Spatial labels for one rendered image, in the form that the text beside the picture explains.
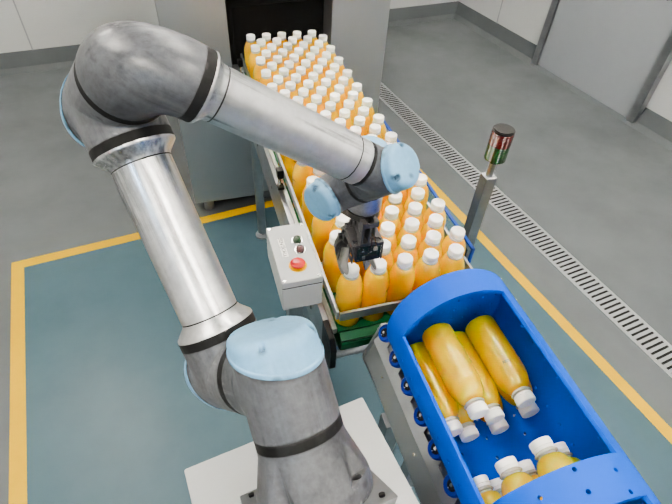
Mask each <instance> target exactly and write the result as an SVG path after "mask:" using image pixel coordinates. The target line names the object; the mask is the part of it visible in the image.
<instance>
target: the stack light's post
mask: <svg viewBox="0 0 672 504"><path fill-rule="evenodd" d="M485 174H486V172H483V173H481V174H480V177H479V180H478V183H477V187H476V190H475V193H474V196H473V199H472V203H471V206H470V209H469V212H468V215H467V218H466V222H465V225H464V229H465V235H466V236H467V238H468V239H469V241H470V242H471V243H472V245H473V246H474V244H475V241H476V238H477V235H478V232H479V230H480V227H481V224H482V221H483V218H484V215H485V212H486V209H487V206H488V203H489V201H490V198H491V195H492V192H493V189H494V186H495V183H496V180H497V177H496V176H495V175H494V174H493V177H487V176H486V175H485Z"/></svg>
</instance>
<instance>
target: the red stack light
mask: <svg viewBox="0 0 672 504"><path fill-rule="evenodd" d="M514 136H515V134H514V135H513V136H511V137H502V136H499V135H497V134H495V133H494V131H493V130H492V131H491V134H490V137H489V141H488V142H489V144H490V145H491V146H492V147H494V148H496V149H500V150H505V149H508V148H510V147H511V144H512V141H513V138H514Z"/></svg>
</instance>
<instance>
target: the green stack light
mask: <svg viewBox="0 0 672 504"><path fill-rule="evenodd" d="M509 150H510V148H508V149H505V150H500V149H496V148H494V147H492V146H491V145H490V144H489V142H488V144H487V147H486V150H485V153H484V158H485V160H486V161H488V162H489V163H492V164H503V163H504V162H505V161H506V158H507V156H508V153H509Z"/></svg>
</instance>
